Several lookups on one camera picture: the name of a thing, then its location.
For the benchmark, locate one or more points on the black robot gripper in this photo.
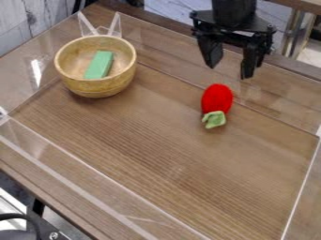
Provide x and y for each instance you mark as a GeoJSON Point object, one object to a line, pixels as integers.
{"type": "Point", "coordinates": [234, 23]}

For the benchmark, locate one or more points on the red plush fruit green stem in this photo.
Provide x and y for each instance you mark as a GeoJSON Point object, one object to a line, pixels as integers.
{"type": "Point", "coordinates": [216, 104]}

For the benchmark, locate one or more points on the metal table leg background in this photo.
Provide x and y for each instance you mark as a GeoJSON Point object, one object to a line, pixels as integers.
{"type": "Point", "coordinates": [298, 33]}

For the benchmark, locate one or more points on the green rectangular block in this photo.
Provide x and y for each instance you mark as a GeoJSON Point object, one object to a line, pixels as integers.
{"type": "Point", "coordinates": [100, 65]}

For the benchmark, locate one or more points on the light wooden bowl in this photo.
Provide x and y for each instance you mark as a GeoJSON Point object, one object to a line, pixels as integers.
{"type": "Point", "coordinates": [73, 60]}

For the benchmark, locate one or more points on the clear acrylic tray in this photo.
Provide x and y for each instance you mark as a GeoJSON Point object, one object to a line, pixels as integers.
{"type": "Point", "coordinates": [129, 166]}

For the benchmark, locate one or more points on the black metal table bracket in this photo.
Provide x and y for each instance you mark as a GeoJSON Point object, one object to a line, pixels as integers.
{"type": "Point", "coordinates": [49, 232]}

